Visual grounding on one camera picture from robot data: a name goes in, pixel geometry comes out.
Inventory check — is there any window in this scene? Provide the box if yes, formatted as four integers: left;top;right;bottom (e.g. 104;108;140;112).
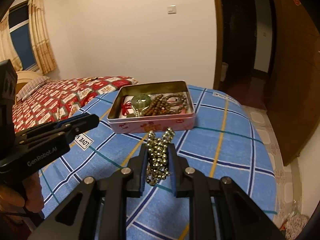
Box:
9;1;39;72

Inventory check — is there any striped pillow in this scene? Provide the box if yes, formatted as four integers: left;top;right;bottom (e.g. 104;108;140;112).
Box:
16;76;50;101

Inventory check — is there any cream wooden headboard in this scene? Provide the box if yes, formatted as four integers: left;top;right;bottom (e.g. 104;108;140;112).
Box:
16;70;42;101

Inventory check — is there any red patterned bedspread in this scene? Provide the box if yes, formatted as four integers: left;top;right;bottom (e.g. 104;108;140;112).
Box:
12;76;138;133

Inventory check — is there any beige curtain right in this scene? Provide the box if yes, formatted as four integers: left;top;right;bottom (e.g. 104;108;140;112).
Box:
28;0;57;75

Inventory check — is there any brown wooden door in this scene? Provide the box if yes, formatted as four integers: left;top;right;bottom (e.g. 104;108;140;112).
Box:
264;0;319;165

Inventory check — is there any beige curtain left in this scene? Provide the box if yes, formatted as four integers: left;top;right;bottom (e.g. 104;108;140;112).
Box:
0;11;23;72

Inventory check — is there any left hand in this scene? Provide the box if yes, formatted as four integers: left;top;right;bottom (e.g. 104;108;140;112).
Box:
1;173;44;213

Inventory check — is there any white wall switch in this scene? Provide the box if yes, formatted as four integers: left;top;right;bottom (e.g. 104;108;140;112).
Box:
167;5;176;14

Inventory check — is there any gold chain on bed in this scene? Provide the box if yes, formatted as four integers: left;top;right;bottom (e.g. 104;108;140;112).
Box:
78;76;98;84

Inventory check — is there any silver ball bead chain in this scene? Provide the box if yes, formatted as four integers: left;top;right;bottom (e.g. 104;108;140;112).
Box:
145;127;175;186

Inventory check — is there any beige curtain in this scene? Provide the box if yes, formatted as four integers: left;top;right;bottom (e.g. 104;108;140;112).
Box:
0;11;23;72
28;0;57;75

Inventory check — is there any pink rectangular tin box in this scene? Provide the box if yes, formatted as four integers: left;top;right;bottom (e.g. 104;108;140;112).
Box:
107;81;196;133

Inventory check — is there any brown wooden bead string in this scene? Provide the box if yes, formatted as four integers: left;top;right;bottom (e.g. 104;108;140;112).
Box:
141;94;171;117

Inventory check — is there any patterned fabric on floor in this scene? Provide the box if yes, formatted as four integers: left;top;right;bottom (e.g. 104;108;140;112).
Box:
280;213;309;240

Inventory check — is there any brown door frame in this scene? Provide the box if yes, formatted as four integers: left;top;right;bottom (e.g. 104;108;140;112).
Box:
213;0;223;90

